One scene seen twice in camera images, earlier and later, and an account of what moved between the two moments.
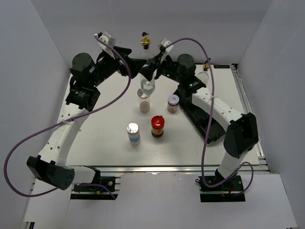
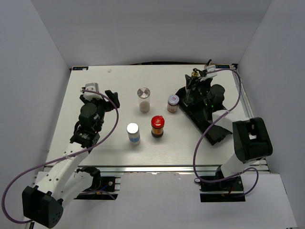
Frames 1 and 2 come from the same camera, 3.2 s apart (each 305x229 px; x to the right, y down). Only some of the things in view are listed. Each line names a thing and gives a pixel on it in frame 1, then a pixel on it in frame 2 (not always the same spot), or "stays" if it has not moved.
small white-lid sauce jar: [172, 104] stays
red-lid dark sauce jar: [157, 123] stays
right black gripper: [148, 71] to [190, 81]
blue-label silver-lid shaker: [133, 129] stays
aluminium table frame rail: [261, 168] stays
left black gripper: [135, 64] to [109, 106]
